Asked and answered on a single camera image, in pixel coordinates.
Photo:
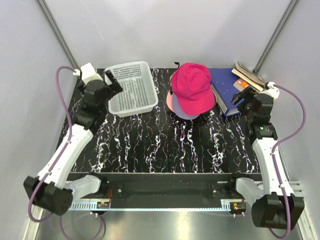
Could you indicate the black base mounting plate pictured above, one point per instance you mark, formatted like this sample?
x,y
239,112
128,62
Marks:
x,y
168,191

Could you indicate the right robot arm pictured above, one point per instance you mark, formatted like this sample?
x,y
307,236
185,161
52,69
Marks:
x,y
274,205

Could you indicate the tan paperback book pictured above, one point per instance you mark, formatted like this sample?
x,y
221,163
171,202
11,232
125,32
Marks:
x,y
248,76

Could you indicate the blue ring binder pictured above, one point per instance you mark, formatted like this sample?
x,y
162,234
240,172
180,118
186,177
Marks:
x,y
222,84

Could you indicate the orange paperback book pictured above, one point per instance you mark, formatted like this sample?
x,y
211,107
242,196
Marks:
x,y
241,84

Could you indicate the lavender baseball cap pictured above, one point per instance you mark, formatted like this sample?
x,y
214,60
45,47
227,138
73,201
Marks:
x,y
179,111

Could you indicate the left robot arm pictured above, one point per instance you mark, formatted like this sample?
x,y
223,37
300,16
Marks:
x,y
49,189

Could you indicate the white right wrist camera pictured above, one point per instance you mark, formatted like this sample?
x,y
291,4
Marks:
x,y
271,90

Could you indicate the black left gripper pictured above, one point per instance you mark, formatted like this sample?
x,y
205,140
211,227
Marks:
x,y
114,88

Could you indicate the light pink baseball cap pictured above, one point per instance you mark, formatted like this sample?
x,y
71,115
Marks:
x,y
169,101

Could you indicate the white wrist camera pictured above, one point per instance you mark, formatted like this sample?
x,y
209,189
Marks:
x,y
87,73
271,90

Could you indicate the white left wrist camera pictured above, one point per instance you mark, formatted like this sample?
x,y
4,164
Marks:
x,y
87,73

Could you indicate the white plastic basket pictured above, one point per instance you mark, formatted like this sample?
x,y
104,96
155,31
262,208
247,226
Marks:
x,y
139,93

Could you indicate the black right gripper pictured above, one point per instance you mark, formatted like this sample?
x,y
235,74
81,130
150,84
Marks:
x,y
248,94

